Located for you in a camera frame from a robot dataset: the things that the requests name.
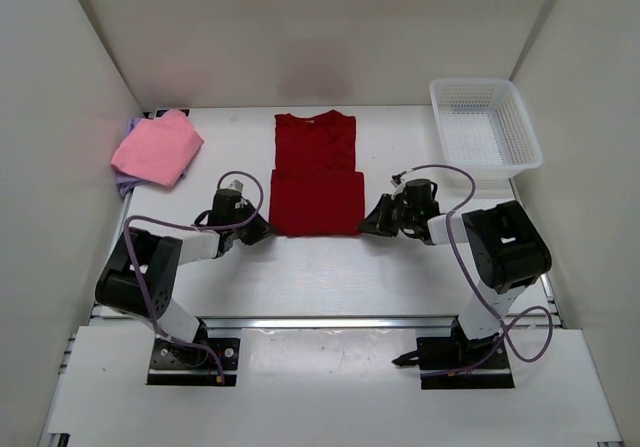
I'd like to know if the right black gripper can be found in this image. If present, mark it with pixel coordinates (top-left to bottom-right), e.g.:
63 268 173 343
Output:
358 194 420 238

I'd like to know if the red t shirt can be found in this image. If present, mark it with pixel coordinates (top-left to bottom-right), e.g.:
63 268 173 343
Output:
269 110 365 237

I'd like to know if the pink t shirt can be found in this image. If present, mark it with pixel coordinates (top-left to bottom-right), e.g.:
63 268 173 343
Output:
110 108 205 188

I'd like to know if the purple t shirt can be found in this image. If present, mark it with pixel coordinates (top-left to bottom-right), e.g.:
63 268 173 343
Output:
114 115 189 201

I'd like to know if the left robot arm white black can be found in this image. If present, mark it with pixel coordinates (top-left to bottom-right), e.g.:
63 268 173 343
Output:
95 186 275 368

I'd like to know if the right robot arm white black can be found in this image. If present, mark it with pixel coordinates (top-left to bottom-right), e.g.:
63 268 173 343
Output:
358 179 552 375

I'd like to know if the white plastic basket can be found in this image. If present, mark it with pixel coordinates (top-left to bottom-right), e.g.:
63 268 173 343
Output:
429 77 543 190

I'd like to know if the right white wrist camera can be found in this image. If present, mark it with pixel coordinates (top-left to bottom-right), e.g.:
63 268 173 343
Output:
391 174 406 199

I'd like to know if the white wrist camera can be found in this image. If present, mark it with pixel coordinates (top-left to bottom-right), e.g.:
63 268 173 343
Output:
391 174 406 199
227 179 244 194

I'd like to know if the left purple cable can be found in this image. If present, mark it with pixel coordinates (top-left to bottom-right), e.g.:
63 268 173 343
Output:
123 170 265 383

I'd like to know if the purple cable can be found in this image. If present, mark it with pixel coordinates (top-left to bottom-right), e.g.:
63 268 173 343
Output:
399 164 555 381
123 170 265 383

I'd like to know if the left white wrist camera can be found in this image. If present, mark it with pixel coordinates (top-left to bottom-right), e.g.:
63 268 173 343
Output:
227 179 244 194

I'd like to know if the aluminium rail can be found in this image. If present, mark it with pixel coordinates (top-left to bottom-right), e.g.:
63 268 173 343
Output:
204 316 453 330

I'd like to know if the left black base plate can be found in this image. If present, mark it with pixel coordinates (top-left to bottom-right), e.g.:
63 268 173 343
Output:
147 337 241 387

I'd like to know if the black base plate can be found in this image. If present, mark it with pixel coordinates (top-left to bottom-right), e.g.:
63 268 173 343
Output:
416 337 515 390
147 337 241 387

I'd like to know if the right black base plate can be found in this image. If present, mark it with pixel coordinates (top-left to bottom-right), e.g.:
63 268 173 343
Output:
416 337 515 390

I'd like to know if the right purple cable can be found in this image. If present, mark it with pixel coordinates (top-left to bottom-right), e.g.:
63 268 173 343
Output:
399 164 555 381

